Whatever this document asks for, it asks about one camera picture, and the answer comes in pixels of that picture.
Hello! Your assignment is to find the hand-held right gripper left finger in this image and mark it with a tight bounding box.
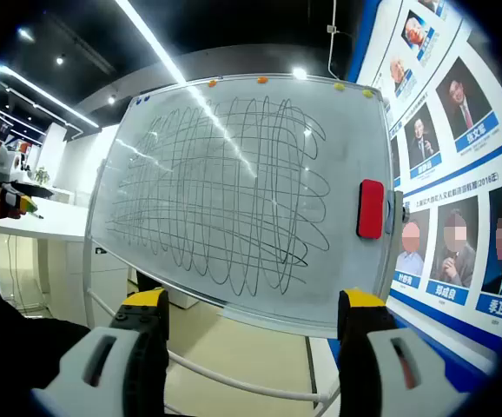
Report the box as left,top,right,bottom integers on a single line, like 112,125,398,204
31,287,171,417

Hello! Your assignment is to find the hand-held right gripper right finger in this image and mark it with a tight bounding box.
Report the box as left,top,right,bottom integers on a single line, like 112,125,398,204
336,288,461,417

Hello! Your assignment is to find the red eraser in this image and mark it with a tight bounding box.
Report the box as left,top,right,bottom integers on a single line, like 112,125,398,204
355,178,386,241

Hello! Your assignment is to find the white whiteboard grey frame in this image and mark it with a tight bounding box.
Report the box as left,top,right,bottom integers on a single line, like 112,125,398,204
84,74,398,341

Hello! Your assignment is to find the white curved counter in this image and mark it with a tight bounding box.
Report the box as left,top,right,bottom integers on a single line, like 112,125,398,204
0,180,90,305

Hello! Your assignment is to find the long ceiling light strip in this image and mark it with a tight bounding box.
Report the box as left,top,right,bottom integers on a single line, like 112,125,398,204
0,63,101,129
114,0,189,88

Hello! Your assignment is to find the wall poster with portraits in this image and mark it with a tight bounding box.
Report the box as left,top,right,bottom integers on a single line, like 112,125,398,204
327,0,502,379

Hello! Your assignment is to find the white wall conduit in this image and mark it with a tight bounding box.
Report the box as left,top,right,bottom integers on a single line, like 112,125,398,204
325,0,359,83

